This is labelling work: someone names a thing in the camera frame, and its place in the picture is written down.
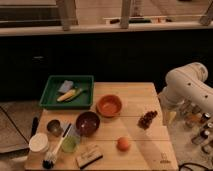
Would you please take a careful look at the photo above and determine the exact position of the bunch of dark grapes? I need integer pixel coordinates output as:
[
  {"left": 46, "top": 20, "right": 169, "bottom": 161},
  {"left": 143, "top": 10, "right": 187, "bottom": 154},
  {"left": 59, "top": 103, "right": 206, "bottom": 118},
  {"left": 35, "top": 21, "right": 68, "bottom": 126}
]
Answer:
[{"left": 138, "top": 111, "right": 157, "bottom": 130}]

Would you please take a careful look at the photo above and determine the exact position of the green plastic tray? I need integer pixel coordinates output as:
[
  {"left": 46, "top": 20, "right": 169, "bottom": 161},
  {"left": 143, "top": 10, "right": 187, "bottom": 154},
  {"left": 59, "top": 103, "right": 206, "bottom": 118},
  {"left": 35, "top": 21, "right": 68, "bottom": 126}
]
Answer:
[{"left": 40, "top": 75, "right": 94, "bottom": 110}]

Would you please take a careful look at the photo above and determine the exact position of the orange apple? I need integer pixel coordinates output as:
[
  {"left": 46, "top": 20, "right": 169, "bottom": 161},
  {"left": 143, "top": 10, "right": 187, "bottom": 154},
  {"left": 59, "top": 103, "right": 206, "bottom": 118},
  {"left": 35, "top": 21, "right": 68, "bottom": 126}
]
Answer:
[{"left": 117, "top": 137, "right": 130, "bottom": 151}]

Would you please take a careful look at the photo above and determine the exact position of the spice jar rack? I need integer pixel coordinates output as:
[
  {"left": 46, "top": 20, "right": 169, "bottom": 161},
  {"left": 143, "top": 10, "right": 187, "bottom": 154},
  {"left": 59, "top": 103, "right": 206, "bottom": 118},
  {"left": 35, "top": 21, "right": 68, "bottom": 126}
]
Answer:
[{"left": 180, "top": 101, "right": 213, "bottom": 152}]

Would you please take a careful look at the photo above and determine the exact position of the dark maroon bowl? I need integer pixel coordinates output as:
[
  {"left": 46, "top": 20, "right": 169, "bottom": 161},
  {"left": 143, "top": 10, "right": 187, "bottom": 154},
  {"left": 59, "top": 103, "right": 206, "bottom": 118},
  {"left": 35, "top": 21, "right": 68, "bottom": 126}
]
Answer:
[{"left": 75, "top": 111, "right": 100, "bottom": 137}]

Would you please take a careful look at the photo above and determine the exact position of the small metal cup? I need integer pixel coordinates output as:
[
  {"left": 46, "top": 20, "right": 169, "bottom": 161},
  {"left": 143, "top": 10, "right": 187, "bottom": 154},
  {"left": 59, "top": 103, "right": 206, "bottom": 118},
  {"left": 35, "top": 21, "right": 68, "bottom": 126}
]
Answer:
[{"left": 47, "top": 119, "right": 63, "bottom": 137}]

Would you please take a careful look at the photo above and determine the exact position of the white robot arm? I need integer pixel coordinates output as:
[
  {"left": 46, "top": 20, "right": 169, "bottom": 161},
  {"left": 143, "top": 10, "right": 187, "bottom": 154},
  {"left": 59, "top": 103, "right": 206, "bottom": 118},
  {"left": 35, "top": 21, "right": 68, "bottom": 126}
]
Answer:
[{"left": 158, "top": 62, "right": 213, "bottom": 125}]

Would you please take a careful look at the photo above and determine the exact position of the white round container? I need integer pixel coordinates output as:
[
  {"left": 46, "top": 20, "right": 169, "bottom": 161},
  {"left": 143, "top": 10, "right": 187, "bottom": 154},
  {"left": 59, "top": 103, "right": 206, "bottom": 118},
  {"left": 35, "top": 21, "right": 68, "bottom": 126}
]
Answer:
[{"left": 29, "top": 133, "right": 49, "bottom": 153}]

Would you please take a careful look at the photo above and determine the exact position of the orange red bowl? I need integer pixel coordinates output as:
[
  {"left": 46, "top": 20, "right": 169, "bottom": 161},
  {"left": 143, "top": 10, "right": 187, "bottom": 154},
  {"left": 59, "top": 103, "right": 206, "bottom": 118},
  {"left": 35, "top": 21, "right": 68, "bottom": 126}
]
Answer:
[{"left": 96, "top": 94, "right": 122, "bottom": 117}]

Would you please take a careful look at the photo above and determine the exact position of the black cable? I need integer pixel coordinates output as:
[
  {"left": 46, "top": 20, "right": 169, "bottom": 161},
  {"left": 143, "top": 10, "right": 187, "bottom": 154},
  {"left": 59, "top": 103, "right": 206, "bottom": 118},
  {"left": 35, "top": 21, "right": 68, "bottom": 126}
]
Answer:
[{"left": 178, "top": 162, "right": 213, "bottom": 171}]

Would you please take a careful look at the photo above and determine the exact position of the white handled dish brush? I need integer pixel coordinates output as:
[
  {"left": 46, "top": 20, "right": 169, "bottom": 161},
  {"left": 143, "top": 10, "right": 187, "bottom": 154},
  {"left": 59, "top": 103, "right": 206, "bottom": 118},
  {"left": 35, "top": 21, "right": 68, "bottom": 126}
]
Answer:
[{"left": 42, "top": 123, "right": 71, "bottom": 169}]

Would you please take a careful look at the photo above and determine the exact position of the wooden block eraser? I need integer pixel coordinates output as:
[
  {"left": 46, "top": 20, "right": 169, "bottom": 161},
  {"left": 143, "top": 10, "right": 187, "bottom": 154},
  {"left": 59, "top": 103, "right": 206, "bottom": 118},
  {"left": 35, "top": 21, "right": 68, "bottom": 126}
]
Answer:
[{"left": 76, "top": 145, "right": 103, "bottom": 169}]

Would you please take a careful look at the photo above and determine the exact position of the blue grey sponge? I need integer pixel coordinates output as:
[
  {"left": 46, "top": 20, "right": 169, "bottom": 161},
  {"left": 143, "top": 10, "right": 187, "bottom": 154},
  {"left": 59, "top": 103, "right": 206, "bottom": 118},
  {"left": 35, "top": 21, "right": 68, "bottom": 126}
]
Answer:
[{"left": 58, "top": 80, "right": 73, "bottom": 93}]

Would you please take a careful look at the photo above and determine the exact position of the black handle beside board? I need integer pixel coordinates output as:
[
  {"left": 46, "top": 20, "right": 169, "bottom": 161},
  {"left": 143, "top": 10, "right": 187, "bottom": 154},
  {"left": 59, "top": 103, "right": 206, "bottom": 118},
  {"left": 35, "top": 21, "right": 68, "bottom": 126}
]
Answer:
[{"left": 31, "top": 117, "right": 39, "bottom": 137}]

